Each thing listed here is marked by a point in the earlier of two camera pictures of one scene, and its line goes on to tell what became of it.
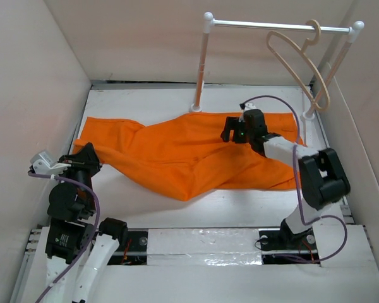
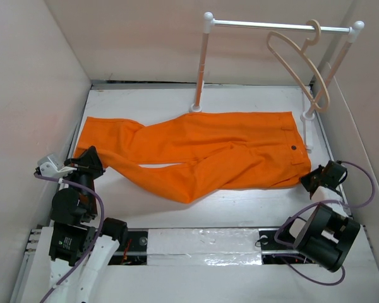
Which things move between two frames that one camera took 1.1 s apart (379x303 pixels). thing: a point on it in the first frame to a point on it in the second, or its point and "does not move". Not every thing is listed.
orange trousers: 183,156 does not move
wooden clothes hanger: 302,51 does not move
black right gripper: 232,123 to 304,179
